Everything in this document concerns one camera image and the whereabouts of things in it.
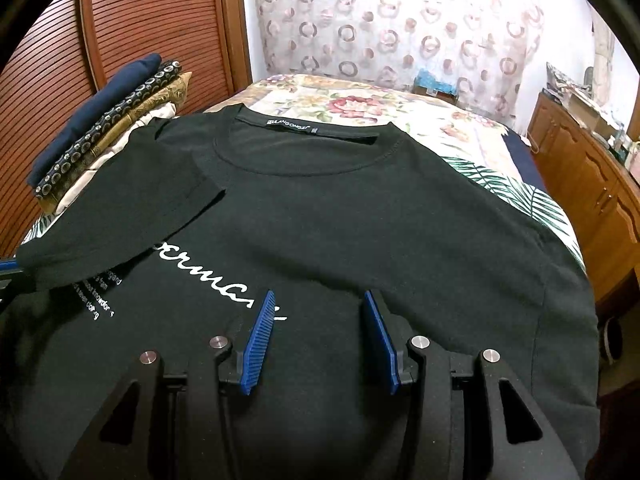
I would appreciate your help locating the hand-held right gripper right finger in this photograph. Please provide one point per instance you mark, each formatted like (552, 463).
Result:
(382, 345)

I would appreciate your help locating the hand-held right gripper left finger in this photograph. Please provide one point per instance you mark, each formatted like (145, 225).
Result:
(260, 345)

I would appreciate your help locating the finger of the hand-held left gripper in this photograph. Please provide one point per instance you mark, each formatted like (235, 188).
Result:
(10, 265)

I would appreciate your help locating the black printed t-shirt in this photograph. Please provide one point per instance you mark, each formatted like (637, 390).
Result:
(325, 210)

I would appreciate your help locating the navy folded cloth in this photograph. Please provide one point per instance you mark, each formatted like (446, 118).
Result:
(100, 105)

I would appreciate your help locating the round trash bin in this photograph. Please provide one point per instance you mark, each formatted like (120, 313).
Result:
(612, 335)

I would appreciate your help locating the navy bed sheet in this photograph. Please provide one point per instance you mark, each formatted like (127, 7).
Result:
(520, 160)

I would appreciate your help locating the floral bed blanket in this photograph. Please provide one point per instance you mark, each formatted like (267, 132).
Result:
(350, 105)

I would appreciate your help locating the small cardboard box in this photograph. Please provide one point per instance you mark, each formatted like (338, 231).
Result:
(435, 98)

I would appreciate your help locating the long wooden cabinet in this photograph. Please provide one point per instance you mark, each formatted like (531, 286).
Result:
(575, 170)

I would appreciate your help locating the blue plastic bag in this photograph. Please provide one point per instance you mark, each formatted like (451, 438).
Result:
(432, 80)

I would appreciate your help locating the wooden louvred door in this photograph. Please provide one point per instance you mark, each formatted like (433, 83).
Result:
(150, 10)

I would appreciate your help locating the open cardboard box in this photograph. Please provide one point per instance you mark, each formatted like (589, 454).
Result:
(585, 112)

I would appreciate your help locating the stack of papers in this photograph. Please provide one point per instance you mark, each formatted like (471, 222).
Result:
(567, 82)

